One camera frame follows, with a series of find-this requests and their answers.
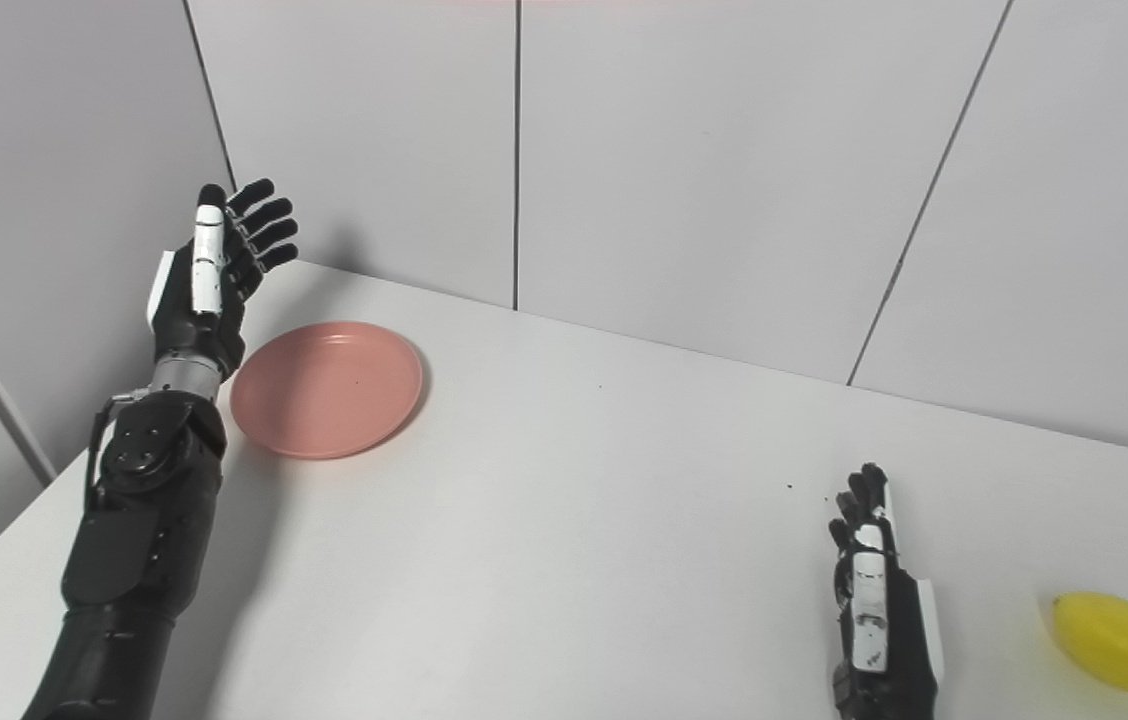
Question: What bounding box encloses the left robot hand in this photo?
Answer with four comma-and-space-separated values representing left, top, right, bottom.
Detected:
146, 178, 300, 384

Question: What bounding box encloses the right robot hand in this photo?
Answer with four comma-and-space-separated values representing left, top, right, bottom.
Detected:
828, 462, 947, 720

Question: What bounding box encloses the pink plate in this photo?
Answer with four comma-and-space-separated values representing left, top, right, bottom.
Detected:
230, 321, 425, 461

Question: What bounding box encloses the yellow lemon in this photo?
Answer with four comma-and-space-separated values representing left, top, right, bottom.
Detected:
1051, 591, 1128, 694

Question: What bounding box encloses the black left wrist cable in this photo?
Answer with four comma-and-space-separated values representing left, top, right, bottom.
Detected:
84, 390, 151, 506

